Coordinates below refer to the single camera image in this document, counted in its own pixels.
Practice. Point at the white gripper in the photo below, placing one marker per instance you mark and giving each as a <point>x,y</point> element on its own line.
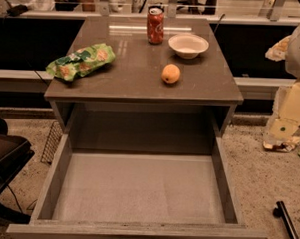
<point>287,100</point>

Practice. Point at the orange fruit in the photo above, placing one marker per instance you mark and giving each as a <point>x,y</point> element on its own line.
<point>171,73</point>

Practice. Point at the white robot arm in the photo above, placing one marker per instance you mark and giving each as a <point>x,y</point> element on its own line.
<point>292,58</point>

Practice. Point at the grey cabinet with top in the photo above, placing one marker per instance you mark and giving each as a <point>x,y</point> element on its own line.
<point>125,106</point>

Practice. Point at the open grey top drawer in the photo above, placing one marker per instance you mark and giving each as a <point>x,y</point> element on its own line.
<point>91,195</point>

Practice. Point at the crumpled snack wrapper on floor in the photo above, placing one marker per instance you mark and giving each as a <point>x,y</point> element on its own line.
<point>283,146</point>

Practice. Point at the white paper bowl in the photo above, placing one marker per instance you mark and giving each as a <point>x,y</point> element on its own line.
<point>188,46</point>

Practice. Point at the black bar on floor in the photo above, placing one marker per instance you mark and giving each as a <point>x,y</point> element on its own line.
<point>280,211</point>

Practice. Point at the red soda can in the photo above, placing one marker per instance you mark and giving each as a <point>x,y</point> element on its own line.
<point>155,23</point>

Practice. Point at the green chip bag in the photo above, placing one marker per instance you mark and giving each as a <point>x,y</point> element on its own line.
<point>81,62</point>

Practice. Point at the black device on ledge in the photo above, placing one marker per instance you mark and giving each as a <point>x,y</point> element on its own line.
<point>17,10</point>

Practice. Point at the dark chair at left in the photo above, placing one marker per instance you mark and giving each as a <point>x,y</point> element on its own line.
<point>15,152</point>

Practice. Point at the black wire basket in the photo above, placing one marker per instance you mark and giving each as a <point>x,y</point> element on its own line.
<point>51,143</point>

